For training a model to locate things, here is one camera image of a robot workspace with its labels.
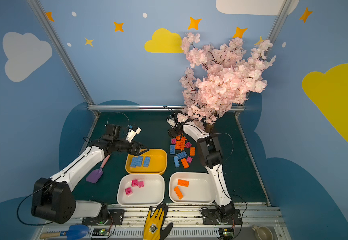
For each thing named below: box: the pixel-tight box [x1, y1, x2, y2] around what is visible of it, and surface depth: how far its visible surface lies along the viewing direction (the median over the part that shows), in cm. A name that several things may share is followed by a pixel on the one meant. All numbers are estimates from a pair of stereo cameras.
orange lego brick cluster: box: [174, 186, 184, 200], surface depth 82 cm
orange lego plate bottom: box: [181, 158, 190, 169], surface depth 95 cm
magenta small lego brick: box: [125, 187, 133, 196], surface depth 83 cm
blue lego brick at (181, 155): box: [176, 151, 188, 159], surface depth 100 cm
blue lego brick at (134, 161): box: [131, 157, 138, 168], surface depth 95 cm
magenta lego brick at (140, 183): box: [137, 181, 145, 188], surface depth 86 cm
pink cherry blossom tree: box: [177, 32, 277, 134], surface depth 71 cm
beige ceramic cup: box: [251, 224, 274, 240], surface depth 69 cm
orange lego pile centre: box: [175, 133, 188, 151], surface depth 106 cm
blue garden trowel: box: [40, 224, 90, 240], surface depth 71 cm
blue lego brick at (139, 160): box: [135, 156, 143, 167], surface depth 95 cm
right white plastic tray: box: [169, 172, 215, 204], surface depth 86 cm
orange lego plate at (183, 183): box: [177, 179, 190, 188], surface depth 88 cm
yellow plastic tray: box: [125, 149, 168, 175], surface depth 94 cm
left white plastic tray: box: [116, 174, 165, 207], surface depth 84 cm
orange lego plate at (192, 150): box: [190, 147, 196, 157], surface depth 100 cm
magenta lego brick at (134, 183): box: [131, 179, 138, 187], surface depth 86 cm
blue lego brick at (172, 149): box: [169, 144, 176, 155], surface depth 100 cm
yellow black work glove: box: [143, 202, 173, 240], surface depth 73 cm
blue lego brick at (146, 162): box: [143, 156, 151, 168], surface depth 95 cm
